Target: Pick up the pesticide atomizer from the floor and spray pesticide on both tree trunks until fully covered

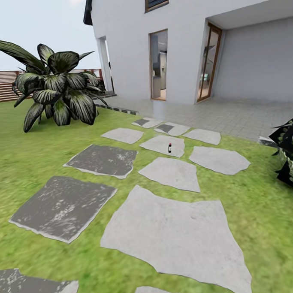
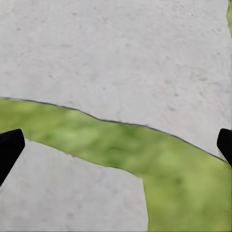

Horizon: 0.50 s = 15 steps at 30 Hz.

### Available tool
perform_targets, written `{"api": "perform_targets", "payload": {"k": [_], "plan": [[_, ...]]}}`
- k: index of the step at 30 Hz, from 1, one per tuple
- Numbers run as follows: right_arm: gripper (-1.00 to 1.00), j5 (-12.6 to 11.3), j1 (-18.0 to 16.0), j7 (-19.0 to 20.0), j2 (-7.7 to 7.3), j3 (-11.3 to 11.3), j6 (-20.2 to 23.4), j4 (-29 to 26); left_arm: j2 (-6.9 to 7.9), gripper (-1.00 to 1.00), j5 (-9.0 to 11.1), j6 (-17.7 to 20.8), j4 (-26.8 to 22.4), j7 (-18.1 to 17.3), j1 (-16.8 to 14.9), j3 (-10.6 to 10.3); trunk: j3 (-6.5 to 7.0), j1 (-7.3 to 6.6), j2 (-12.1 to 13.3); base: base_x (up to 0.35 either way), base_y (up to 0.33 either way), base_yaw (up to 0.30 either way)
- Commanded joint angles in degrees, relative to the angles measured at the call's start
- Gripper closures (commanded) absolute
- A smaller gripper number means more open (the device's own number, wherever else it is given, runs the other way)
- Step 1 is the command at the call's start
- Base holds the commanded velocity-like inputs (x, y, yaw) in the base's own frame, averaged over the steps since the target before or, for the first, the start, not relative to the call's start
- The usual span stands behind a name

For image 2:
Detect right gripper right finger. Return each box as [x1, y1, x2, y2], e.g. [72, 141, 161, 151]
[217, 128, 232, 167]

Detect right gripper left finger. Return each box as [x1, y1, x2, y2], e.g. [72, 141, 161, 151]
[0, 129, 25, 187]

